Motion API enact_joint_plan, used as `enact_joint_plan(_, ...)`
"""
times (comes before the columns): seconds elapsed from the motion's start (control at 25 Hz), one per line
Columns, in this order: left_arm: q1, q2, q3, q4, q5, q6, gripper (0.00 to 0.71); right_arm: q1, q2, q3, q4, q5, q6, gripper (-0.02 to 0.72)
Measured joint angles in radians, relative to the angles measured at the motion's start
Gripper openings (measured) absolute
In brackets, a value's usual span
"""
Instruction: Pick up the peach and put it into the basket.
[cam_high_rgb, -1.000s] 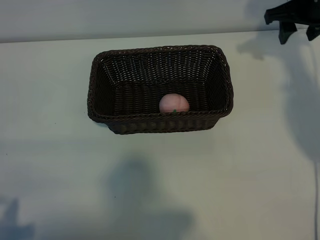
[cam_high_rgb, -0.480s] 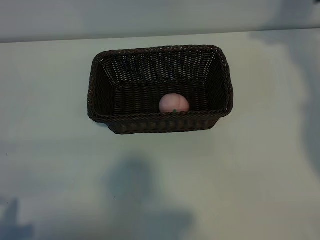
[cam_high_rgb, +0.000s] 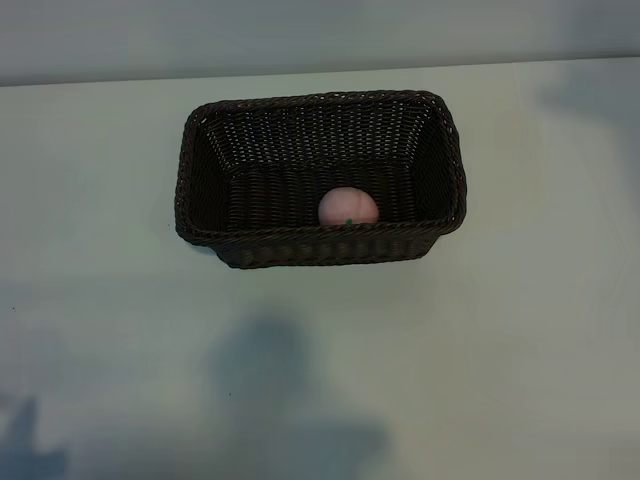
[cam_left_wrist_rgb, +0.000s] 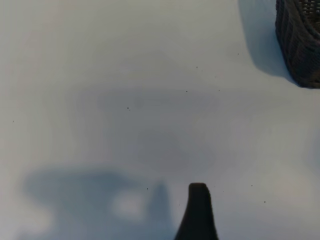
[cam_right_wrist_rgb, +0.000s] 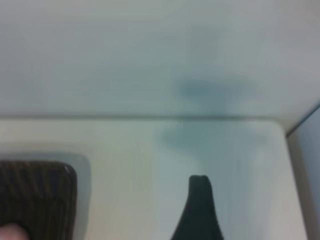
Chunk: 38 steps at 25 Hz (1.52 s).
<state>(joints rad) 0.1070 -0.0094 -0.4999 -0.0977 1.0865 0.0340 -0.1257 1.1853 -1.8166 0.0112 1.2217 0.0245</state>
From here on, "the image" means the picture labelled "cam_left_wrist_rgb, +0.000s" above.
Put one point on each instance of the dark brown wicker basket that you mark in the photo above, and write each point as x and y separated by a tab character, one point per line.
300	45

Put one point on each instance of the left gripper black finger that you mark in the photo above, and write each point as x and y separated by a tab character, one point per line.
198	217

